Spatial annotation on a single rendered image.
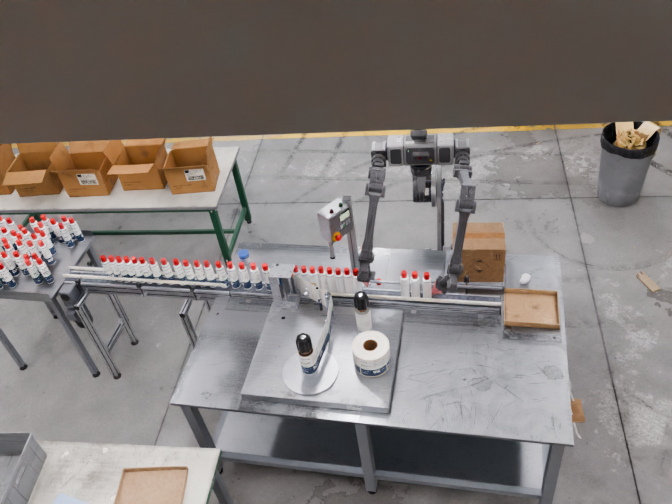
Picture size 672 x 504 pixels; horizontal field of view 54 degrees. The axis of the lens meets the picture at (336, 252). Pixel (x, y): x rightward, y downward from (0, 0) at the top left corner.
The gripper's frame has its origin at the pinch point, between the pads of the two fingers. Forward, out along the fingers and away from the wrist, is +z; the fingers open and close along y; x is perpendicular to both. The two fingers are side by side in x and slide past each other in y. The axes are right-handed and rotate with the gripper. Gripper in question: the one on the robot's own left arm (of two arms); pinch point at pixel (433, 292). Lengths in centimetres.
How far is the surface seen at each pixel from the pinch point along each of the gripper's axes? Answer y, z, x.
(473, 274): -18.0, -13.1, 18.3
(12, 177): -91, 202, -264
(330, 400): 76, 36, -32
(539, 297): -10, -31, 53
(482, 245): -21.2, -31.8, 8.8
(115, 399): 31, 215, -114
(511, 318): 7.6, -20.4, 41.1
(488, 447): 53, 34, 73
